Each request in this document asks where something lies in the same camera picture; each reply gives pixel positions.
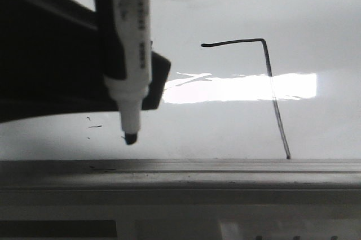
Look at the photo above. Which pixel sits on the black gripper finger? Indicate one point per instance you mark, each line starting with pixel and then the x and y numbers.
pixel 55 56
pixel 159 71

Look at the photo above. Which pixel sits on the white black-tipped marker pen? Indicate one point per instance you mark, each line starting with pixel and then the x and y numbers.
pixel 132 25

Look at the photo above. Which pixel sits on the white whiteboard with aluminium frame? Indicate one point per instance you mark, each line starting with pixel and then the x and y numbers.
pixel 262 106

